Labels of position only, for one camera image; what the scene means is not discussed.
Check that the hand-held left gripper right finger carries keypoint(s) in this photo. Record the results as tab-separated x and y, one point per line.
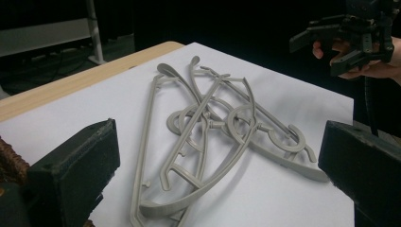
365	167

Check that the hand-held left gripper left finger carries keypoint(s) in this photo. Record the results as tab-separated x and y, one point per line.
75	170

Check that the brown wicker basket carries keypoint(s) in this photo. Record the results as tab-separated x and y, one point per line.
11	160

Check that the white table sheet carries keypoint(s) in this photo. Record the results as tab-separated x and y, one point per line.
94	101

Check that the white metal stand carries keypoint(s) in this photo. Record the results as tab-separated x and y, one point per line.
95	34

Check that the white panel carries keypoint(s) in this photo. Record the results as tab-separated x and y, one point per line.
41	36

